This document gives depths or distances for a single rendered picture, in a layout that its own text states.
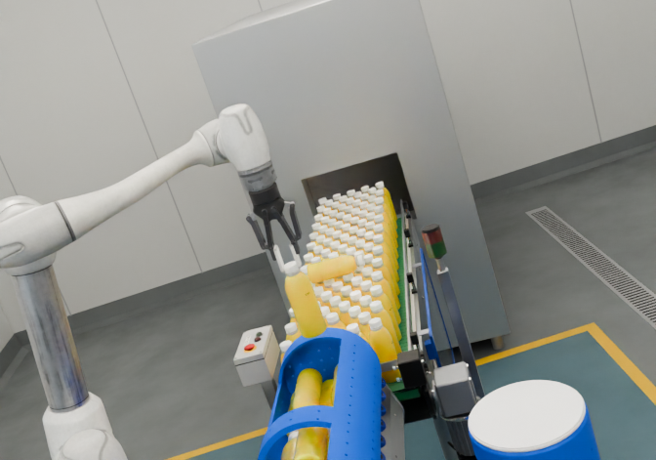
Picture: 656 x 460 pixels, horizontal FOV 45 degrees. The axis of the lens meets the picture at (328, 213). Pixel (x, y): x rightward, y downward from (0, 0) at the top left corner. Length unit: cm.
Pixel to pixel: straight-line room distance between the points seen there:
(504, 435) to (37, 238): 114
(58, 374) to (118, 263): 468
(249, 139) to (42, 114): 473
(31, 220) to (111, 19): 462
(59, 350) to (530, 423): 115
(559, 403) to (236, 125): 102
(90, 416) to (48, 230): 55
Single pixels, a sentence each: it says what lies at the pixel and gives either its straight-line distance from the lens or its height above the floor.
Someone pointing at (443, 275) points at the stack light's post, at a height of 109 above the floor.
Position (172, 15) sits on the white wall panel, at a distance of 633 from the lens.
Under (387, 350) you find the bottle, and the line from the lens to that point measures 250.
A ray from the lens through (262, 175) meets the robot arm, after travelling 198.
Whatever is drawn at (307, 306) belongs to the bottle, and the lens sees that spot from 211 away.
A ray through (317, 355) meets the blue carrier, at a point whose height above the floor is 116.
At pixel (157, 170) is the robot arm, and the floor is 182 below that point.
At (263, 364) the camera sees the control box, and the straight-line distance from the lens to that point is 258.
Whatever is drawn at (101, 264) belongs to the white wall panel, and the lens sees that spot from 681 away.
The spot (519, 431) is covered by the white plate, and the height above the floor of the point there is 104.
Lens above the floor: 215
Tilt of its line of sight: 16 degrees down
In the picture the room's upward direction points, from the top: 18 degrees counter-clockwise
